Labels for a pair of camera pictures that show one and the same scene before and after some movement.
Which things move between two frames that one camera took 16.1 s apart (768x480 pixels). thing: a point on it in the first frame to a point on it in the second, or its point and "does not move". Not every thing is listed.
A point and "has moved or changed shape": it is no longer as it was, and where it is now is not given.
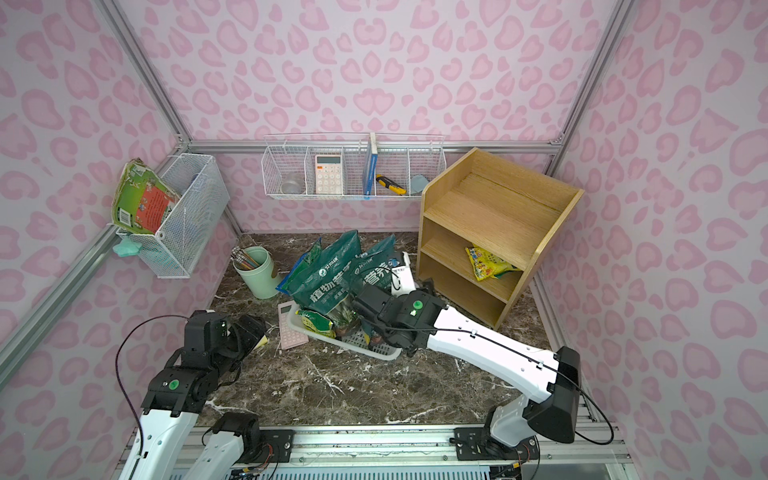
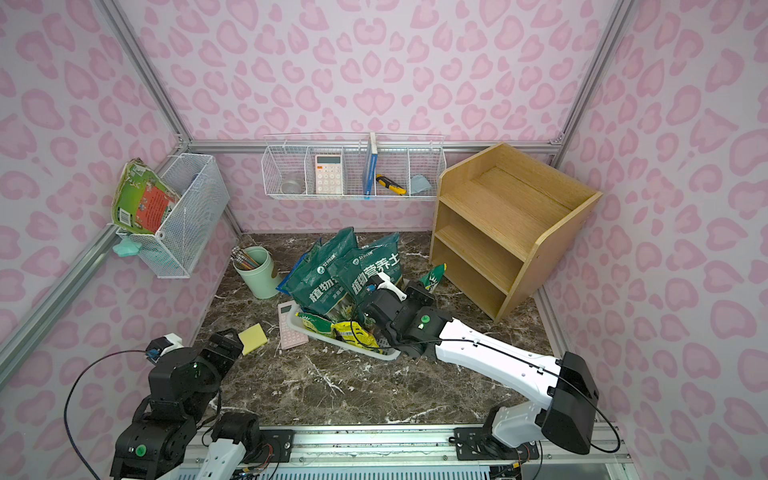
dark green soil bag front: [372, 268] has moved or changed shape
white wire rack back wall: [352, 166] does not move
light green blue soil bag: [298, 267] does not move
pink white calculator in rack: [328, 174] does not move
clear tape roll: [291, 187] does not move
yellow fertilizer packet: [486, 265] to [353, 332]
